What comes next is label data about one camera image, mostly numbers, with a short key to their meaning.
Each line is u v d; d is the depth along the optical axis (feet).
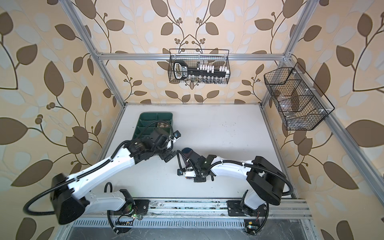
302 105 2.39
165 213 2.41
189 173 2.40
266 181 1.42
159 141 1.93
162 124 3.27
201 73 2.72
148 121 3.23
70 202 1.26
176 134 2.21
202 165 2.10
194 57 2.96
